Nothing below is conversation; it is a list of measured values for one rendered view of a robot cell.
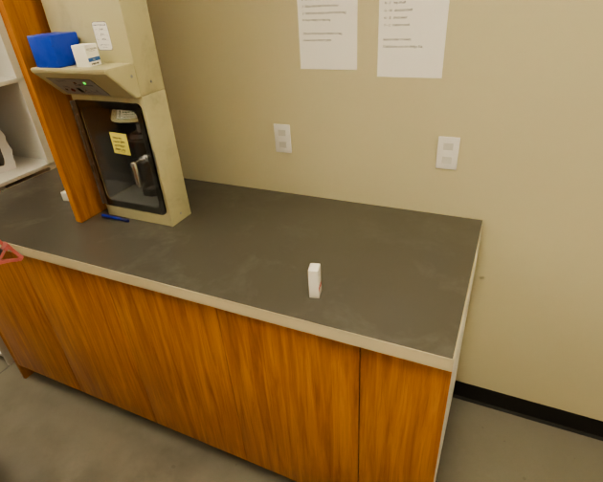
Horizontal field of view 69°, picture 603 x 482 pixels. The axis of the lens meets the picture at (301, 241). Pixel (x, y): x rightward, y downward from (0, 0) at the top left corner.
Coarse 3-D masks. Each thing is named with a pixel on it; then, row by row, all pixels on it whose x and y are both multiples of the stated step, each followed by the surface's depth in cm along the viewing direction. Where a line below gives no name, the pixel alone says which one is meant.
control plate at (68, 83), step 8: (56, 80) 138; (64, 80) 137; (72, 80) 135; (80, 80) 134; (88, 80) 132; (64, 88) 143; (72, 88) 141; (80, 88) 139; (88, 88) 138; (96, 88) 136
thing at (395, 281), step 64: (0, 192) 200; (192, 192) 188; (256, 192) 184; (64, 256) 148; (128, 256) 146; (192, 256) 144; (256, 256) 141; (320, 256) 139; (384, 256) 137; (448, 256) 135; (320, 320) 113; (384, 320) 112; (448, 320) 111
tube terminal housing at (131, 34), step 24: (48, 0) 135; (72, 0) 131; (96, 0) 127; (120, 0) 125; (144, 0) 132; (72, 24) 135; (120, 24) 128; (144, 24) 134; (120, 48) 132; (144, 48) 135; (144, 72) 137; (72, 96) 151; (96, 96) 146; (144, 96) 139; (168, 120) 151; (168, 144) 153; (168, 168) 155; (168, 192) 157; (144, 216) 166; (168, 216) 160
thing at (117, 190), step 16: (80, 112) 151; (96, 112) 148; (112, 112) 145; (128, 112) 142; (96, 128) 152; (112, 128) 149; (128, 128) 145; (144, 128) 142; (96, 144) 156; (112, 144) 152; (128, 144) 149; (144, 144) 146; (96, 160) 160; (112, 160) 156; (128, 160) 153; (112, 176) 161; (128, 176) 157; (144, 176) 154; (112, 192) 165; (128, 192) 161; (144, 192) 158; (160, 192) 154; (144, 208) 162; (160, 208) 158
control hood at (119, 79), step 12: (36, 72) 136; (48, 72) 134; (60, 72) 132; (72, 72) 130; (84, 72) 128; (96, 72) 126; (108, 72) 125; (120, 72) 129; (132, 72) 133; (108, 84) 131; (120, 84) 130; (132, 84) 134; (108, 96) 140; (120, 96) 137; (132, 96) 135
